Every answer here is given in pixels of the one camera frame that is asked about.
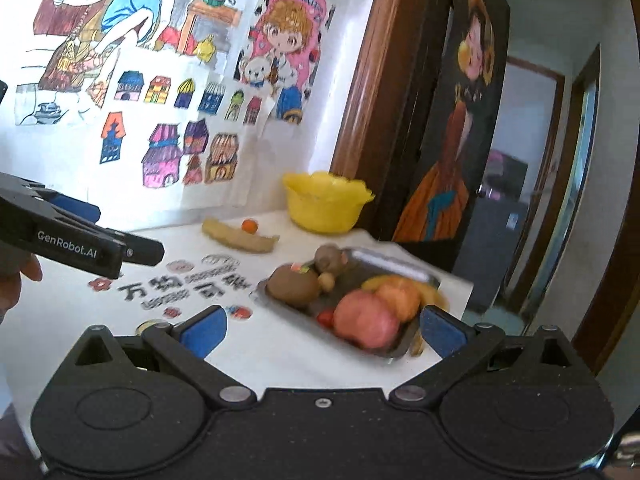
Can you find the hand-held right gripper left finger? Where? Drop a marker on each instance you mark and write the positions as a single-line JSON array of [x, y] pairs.
[[204, 329]]

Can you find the small orange tomato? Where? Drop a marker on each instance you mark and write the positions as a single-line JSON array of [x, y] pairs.
[[248, 226]]

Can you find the brown wooden door frame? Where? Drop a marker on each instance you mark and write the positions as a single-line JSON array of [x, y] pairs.
[[370, 85]]

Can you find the black painted figure poster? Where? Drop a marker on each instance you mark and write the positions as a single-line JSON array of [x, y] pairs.
[[450, 160]]

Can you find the drawing of pink-hooded child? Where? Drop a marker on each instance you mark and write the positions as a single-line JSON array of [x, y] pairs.
[[280, 40]]

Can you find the drawing of colourful houses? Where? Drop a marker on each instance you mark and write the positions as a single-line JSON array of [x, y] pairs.
[[165, 160]]

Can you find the small yellow banana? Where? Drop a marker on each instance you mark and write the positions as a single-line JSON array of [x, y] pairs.
[[235, 237]]

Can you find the small brown longan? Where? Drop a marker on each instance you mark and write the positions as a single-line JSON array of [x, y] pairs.
[[327, 281]]

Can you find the yellow plastic bowl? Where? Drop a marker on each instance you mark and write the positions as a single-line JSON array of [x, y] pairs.
[[325, 210]]

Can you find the dark cabinet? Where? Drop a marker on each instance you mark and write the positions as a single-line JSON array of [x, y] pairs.
[[500, 230]]

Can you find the orange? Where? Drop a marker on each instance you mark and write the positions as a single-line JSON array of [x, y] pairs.
[[402, 300]]

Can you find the red apple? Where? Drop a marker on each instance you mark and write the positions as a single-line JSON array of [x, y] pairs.
[[365, 320]]

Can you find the red cherry tomato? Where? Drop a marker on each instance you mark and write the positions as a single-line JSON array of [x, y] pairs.
[[325, 318]]

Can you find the brown kiwi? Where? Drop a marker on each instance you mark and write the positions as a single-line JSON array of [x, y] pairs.
[[290, 287]]

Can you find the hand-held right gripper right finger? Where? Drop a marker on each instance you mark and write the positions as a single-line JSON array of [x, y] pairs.
[[440, 332]]

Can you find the large yellow banana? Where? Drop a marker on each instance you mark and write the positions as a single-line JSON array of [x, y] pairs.
[[432, 292]]

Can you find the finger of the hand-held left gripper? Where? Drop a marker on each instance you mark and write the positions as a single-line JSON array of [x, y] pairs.
[[75, 209], [145, 252]]

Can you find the metal tray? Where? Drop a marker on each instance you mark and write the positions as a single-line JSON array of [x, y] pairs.
[[390, 262]]

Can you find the drawing of blue-clothed figure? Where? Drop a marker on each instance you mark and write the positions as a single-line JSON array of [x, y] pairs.
[[130, 5]]

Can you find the person's left hand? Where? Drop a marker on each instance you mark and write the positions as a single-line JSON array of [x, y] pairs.
[[12, 285]]

